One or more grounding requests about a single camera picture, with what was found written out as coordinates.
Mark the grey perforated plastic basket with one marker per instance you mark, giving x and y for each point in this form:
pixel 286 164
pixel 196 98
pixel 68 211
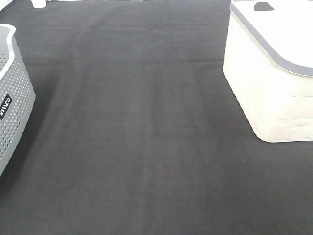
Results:
pixel 17 95

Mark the white plastic storage box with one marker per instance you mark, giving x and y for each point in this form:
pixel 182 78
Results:
pixel 268 63

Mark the white cup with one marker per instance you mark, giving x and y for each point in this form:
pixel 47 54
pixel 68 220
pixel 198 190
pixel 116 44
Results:
pixel 38 4

